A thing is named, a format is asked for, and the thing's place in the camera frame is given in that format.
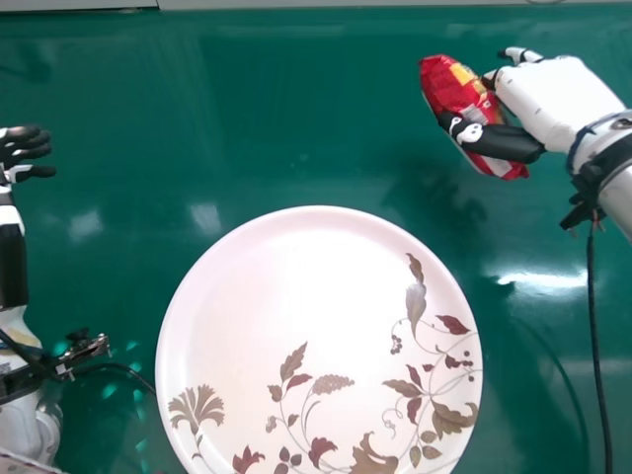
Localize black cable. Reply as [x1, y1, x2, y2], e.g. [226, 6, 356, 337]
[585, 221, 616, 474]
[63, 362, 158, 399]

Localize red biscuit packet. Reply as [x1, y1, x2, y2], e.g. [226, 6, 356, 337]
[418, 54, 530, 182]

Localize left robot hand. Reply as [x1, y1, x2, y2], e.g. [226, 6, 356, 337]
[0, 124, 58, 404]

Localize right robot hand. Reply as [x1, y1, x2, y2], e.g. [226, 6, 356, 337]
[437, 45, 632, 174]

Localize metal wrist camera bracket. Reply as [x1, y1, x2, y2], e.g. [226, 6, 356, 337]
[52, 328, 113, 382]

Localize plate with brown leaf pattern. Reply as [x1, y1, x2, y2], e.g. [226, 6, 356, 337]
[154, 204, 484, 474]

